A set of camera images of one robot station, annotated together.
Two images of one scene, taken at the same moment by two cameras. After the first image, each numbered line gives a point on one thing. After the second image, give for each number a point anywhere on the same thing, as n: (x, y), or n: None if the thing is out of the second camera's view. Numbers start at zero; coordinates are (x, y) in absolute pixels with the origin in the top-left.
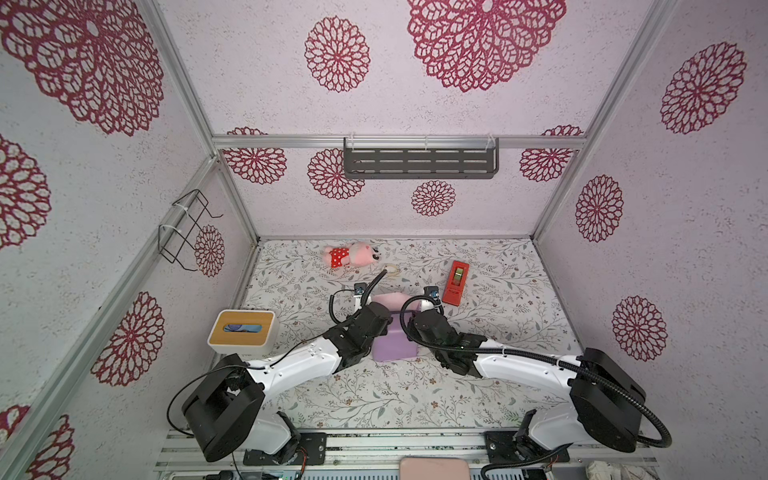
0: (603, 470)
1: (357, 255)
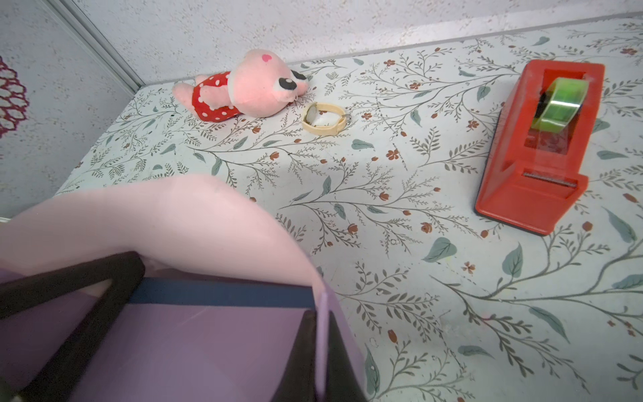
0: None
1: (259, 82)
